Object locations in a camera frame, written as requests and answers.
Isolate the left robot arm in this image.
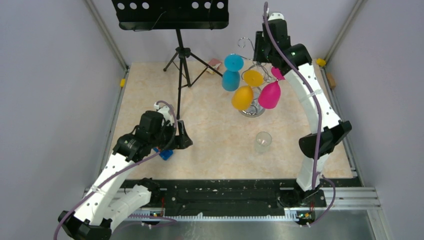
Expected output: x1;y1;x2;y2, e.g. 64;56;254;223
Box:
54;106;193;240

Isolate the blue orange toy car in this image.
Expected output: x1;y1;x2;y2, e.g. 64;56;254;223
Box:
153;148;174;161

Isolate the yellow left edge clamp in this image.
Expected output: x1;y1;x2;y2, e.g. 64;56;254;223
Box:
119;78;126;88

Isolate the blue plastic goblet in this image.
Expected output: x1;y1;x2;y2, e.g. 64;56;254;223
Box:
221;54;244;92

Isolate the small clear tumbler glass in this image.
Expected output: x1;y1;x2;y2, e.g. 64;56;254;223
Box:
254;131;273;153

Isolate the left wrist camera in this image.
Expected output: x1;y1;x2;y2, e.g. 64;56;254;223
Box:
153;101;175;124

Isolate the magenta plastic goblet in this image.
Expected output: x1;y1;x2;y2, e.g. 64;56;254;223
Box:
257;66;286;110

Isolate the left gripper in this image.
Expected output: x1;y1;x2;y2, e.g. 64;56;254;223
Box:
150;120;192;150

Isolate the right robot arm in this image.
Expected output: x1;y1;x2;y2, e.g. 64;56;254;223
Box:
253;13;352;207

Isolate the orange plastic goblet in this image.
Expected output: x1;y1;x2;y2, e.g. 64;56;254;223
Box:
231;69;264;111

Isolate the small pink card box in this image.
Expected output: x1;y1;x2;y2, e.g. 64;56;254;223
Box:
206;58;223;75

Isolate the yellow corner clamp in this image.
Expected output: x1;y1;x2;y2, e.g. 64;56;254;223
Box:
316;58;327;68

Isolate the wooden block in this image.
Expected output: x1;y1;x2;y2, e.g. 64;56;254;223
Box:
326;72;337;90

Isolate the black music stand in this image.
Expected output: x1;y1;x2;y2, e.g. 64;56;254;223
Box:
112;0;229;117

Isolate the chrome wine glass rack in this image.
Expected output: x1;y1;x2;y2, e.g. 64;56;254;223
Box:
240;55;274;118

